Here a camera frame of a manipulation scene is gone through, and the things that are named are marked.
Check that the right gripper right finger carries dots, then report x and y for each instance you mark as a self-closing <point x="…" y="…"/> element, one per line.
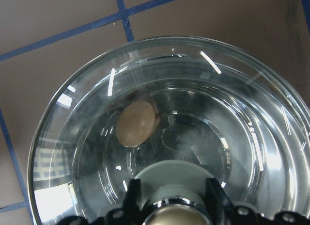
<point x="223" y="212"/>

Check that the brown egg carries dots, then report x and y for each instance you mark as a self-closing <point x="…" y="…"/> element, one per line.
<point x="135" y="123"/>

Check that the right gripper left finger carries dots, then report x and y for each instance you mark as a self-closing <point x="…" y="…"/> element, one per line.
<point x="127" y="214"/>

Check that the mint green pot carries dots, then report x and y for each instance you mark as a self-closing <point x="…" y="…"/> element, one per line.
<point x="181" y="72"/>

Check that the glass pot lid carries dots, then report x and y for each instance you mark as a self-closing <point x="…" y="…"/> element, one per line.
<point x="169" y="137"/>

